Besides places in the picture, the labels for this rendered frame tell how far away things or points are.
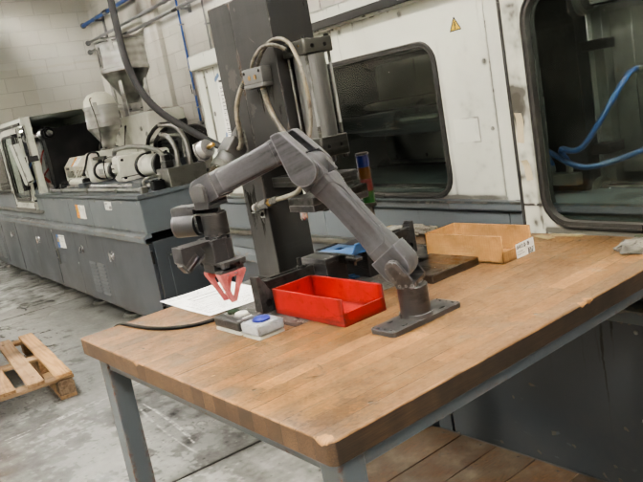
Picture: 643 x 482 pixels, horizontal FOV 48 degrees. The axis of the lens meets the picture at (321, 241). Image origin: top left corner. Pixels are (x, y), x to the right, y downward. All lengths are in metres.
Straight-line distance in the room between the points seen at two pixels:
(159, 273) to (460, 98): 3.02
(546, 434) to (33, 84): 9.55
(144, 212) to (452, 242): 3.18
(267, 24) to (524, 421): 1.47
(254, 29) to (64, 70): 9.39
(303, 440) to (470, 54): 1.46
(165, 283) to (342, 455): 3.90
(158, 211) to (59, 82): 6.50
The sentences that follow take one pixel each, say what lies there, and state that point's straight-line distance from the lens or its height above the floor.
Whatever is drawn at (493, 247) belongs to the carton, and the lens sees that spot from 1.80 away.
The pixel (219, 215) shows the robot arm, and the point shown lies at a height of 1.16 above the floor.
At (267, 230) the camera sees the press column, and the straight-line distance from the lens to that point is 1.98.
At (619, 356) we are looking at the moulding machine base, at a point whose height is 0.55.
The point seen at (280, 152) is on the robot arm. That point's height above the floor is 1.28.
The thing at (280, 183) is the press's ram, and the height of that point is 1.17.
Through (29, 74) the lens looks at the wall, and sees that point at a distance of 11.06.
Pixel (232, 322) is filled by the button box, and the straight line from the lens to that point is 1.59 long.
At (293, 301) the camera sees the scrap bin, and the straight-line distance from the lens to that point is 1.61.
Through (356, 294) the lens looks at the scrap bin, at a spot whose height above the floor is 0.93.
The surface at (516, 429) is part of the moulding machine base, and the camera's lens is 2.52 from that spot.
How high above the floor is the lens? 1.36
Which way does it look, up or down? 11 degrees down
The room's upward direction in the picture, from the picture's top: 10 degrees counter-clockwise
